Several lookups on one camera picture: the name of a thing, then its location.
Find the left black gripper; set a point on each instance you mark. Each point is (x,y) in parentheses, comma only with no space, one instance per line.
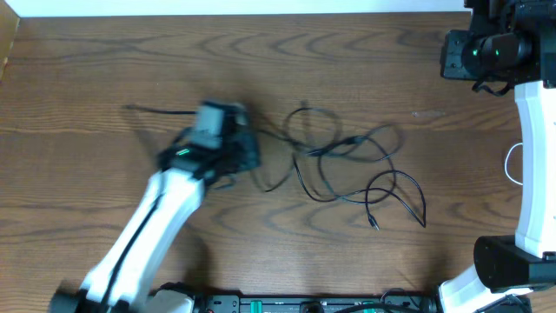
(253,141)

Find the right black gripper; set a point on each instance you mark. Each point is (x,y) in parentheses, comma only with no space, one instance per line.
(452,65)

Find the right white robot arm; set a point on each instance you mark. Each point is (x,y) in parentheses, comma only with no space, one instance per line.
(511,42)

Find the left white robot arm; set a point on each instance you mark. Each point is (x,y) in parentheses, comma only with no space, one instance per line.
(221,143)

